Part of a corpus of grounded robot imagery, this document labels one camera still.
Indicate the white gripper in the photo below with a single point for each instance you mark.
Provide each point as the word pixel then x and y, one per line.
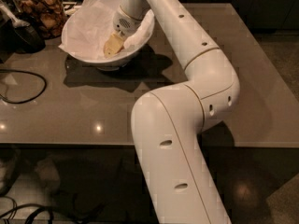
pixel 123 24

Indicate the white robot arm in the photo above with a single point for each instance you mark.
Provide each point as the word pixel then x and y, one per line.
pixel 165 122

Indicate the white ceramic bowl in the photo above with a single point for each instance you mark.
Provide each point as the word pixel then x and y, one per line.
pixel 93 59

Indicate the white paper napkin liner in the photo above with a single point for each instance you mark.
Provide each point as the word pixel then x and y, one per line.
pixel 84 28

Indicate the glass jar of snacks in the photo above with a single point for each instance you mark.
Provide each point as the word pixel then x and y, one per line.
pixel 47 15

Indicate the black appliance with handle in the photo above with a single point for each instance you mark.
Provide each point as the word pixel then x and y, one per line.
pixel 17 35

